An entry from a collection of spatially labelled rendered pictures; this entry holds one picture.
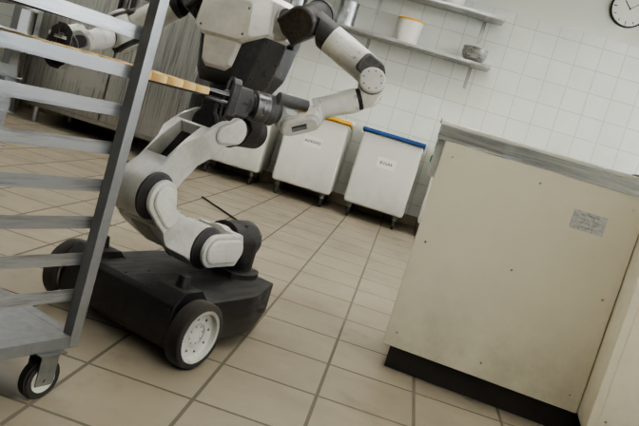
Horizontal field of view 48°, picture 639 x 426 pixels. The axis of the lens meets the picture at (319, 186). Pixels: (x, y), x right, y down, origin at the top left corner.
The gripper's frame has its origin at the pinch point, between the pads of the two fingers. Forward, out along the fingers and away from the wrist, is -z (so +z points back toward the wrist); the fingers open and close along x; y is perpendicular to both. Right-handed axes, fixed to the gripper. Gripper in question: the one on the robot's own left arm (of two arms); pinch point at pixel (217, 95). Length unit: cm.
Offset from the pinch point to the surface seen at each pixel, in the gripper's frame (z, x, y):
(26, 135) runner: -51, -17, 35
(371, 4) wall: 271, 107, -389
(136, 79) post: -29.4, -0.8, 25.4
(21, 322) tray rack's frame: -39, -63, 20
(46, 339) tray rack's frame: -35, -63, 29
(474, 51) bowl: 335, 88, -306
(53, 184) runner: -42, -27, 30
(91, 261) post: -29, -44, 26
